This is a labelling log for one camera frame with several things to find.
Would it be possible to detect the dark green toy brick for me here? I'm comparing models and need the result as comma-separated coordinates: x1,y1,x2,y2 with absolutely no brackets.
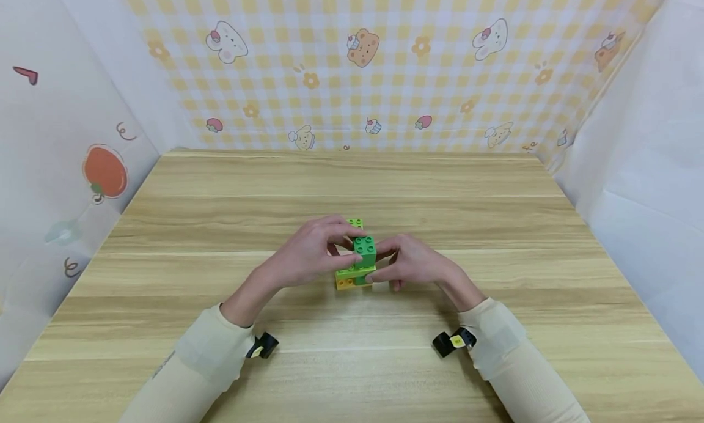
352,235,378,270

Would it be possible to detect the person's right hand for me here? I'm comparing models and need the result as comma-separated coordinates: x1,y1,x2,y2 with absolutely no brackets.
365,233,457,293

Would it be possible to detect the person's right forearm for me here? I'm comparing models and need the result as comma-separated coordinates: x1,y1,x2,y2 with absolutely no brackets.
438,265,593,423

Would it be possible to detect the black wrist band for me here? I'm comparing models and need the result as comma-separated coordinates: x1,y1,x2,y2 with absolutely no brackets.
245,332,281,359
431,328,478,358

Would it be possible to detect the person's left forearm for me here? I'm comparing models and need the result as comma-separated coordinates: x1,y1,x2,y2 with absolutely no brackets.
118,269,282,423

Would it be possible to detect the person's left hand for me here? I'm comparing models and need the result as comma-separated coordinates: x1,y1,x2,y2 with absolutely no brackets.
262,215,366,290

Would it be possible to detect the orange toy brick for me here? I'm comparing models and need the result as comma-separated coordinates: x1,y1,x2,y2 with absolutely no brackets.
335,274,374,291

